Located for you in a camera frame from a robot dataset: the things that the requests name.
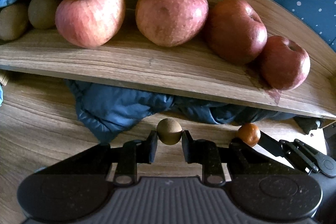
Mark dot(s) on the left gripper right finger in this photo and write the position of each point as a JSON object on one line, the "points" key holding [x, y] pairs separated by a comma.
{"points": [[205, 153]]}

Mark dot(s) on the leftmost pale red apple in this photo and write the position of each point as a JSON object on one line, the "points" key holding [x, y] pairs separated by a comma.
{"points": [[89, 23]]}

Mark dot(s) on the curved wooden shelf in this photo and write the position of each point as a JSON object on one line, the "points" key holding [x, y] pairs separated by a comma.
{"points": [[191, 70]]}

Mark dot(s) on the brown kiwi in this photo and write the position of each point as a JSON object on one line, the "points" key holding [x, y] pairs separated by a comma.
{"points": [[14, 19], [42, 13]]}

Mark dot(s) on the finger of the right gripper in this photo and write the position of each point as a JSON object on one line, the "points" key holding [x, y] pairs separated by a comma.
{"points": [[296, 153]]}

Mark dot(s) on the brown longan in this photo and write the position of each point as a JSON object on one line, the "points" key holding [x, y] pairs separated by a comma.
{"points": [[169, 131]]}

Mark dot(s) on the right brown kiwi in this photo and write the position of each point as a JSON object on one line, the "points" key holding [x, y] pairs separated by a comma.
{"points": [[42, 13]]}

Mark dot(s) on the dark red apple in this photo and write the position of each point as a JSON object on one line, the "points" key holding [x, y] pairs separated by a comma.
{"points": [[235, 31]]}

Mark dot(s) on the pale red apple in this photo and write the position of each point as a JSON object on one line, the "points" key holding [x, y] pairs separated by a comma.
{"points": [[170, 23], [89, 23]]}

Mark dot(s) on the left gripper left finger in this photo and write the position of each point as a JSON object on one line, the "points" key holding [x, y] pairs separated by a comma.
{"points": [[130, 155]]}

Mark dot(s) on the left brown kiwi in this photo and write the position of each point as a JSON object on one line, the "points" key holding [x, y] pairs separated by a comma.
{"points": [[14, 19]]}

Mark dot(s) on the small orange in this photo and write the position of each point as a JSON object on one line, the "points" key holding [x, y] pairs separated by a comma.
{"points": [[249, 133]]}

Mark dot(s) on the dark blue jacket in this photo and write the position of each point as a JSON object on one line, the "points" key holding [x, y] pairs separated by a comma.
{"points": [[110, 110]]}

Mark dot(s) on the rightmost red apple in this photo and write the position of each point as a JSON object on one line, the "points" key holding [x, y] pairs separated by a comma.
{"points": [[283, 63]]}

